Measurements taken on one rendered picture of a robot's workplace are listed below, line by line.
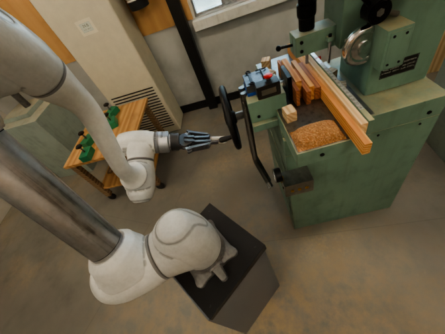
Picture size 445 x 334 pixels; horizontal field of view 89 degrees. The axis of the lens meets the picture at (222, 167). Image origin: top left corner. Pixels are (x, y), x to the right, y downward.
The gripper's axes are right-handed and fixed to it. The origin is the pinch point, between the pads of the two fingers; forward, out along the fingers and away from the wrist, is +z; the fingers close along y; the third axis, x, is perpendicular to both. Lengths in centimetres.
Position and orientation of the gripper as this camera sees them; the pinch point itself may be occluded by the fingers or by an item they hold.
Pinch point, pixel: (218, 140)
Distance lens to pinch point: 98.2
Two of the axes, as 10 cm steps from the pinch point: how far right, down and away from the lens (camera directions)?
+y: -1.4, -7.5, 6.5
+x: -0.7, 6.6, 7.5
